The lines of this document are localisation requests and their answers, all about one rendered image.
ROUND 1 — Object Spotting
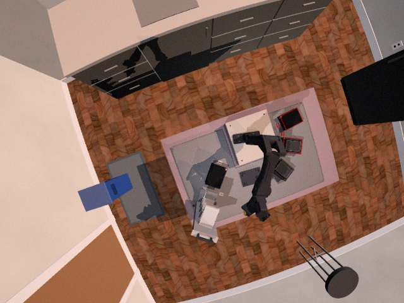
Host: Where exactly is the grey microplate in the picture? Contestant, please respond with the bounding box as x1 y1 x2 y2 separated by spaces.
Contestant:
285 140 301 152
275 160 292 179

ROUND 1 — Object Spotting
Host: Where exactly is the grey rack with shelves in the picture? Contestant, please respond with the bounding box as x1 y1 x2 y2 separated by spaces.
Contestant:
193 189 218 237

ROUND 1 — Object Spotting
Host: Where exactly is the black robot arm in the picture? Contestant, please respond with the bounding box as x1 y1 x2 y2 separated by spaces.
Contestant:
232 131 286 222

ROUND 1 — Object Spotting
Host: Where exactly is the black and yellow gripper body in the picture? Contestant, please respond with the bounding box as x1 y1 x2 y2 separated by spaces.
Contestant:
241 199 254 217

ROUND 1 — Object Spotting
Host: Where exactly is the white microplate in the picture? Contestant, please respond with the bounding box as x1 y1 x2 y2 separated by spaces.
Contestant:
199 205 220 229

